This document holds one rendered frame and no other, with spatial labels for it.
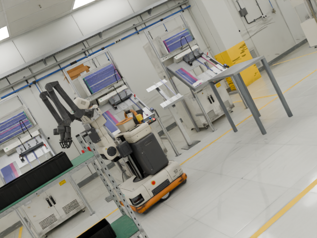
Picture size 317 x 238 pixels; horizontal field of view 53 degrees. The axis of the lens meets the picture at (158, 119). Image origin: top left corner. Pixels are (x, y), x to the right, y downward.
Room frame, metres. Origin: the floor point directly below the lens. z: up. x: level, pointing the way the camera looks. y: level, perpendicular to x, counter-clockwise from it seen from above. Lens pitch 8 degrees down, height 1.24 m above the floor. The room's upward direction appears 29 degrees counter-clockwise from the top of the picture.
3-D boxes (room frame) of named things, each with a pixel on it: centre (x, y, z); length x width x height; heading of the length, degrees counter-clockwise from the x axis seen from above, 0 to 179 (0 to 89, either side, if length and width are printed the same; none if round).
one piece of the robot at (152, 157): (3.56, 0.37, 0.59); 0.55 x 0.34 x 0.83; 25
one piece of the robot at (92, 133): (3.40, 0.72, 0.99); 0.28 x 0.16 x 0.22; 25
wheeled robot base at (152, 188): (3.52, 0.45, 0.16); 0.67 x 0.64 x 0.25; 115
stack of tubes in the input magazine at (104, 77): (4.94, 0.46, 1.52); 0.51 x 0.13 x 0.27; 110
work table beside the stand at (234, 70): (3.94, -1.12, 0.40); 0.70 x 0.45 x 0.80; 13
